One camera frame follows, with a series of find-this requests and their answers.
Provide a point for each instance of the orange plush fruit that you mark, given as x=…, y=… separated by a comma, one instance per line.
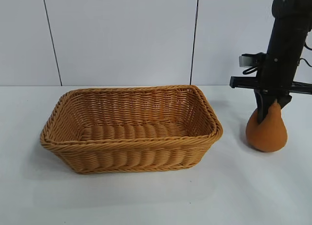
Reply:
x=267, y=137

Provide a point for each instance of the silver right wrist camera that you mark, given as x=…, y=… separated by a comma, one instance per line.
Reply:
x=246, y=60

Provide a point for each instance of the woven wicker basket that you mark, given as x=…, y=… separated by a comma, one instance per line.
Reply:
x=146, y=152

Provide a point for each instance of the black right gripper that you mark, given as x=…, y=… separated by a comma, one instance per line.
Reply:
x=280, y=64

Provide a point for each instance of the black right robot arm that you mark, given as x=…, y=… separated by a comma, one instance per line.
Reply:
x=292, y=3

